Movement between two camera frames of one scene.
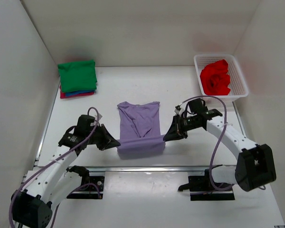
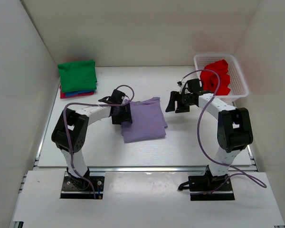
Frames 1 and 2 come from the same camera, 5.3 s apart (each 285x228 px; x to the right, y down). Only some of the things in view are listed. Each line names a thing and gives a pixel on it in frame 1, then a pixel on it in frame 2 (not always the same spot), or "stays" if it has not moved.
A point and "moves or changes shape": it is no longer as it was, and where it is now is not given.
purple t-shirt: x=140 y=135 moves or changes shape
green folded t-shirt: x=78 y=76 stays
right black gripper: x=176 y=131 → x=175 y=96
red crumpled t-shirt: x=214 y=79 stays
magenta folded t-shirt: x=62 y=95 stays
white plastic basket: x=237 y=84 stays
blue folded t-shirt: x=74 y=93 stays
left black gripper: x=109 y=140 → x=126 y=117
